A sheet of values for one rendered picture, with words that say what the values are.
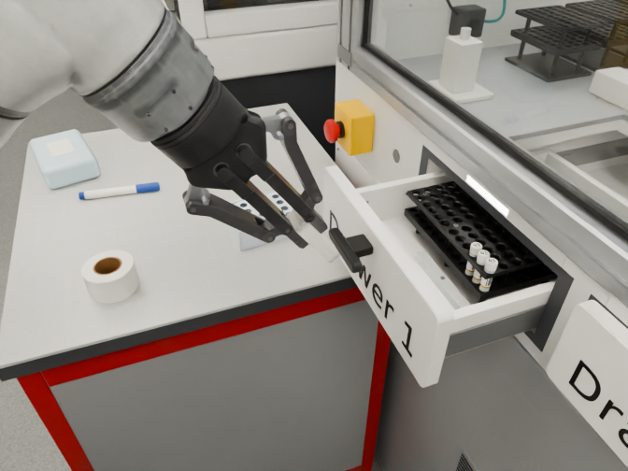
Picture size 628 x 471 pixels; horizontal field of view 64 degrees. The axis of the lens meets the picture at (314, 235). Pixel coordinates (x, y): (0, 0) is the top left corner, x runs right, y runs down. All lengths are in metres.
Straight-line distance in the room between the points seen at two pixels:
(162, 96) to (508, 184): 0.39
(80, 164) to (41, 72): 0.66
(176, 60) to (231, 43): 0.90
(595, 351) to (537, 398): 0.15
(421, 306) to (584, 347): 0.16
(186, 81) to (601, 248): 0.38
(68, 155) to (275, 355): 0.54
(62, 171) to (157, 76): 0.67
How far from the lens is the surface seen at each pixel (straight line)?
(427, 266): 0.65
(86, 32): 0.36
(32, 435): 1.65
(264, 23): 1.29
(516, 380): 0.70
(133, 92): 0.38
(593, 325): 0.53
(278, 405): 0.96
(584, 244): 0.53
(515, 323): 0.59
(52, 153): 1.07
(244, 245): 0.79
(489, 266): 0.58
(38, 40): 0.36
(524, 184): 0.58
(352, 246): 0.57
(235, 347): 0.80
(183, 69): 0.39
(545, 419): 0.68
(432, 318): 0.49
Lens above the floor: 1.27
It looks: 38 degrees down
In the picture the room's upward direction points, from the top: straight up
